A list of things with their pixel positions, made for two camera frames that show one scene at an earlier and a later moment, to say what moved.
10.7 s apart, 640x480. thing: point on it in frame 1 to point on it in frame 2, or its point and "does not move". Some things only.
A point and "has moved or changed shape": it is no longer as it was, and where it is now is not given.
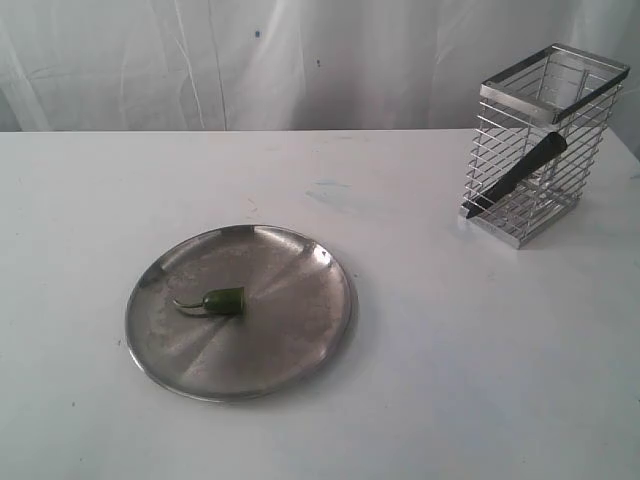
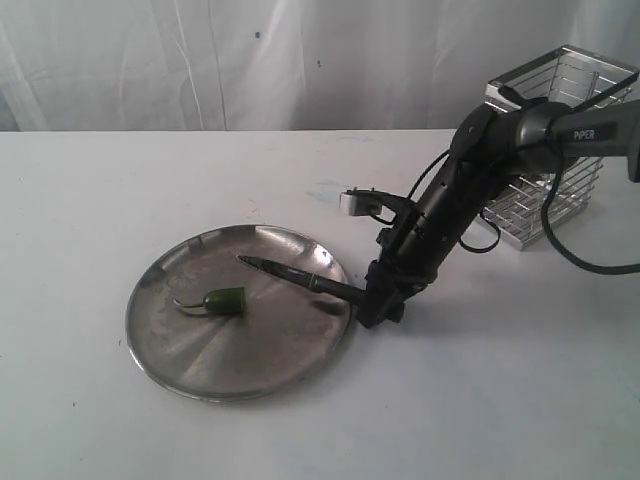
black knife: x=546 y=150 has moved or changed shape
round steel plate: x=298 y=328 does not move
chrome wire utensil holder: x=554 y=90 does not move
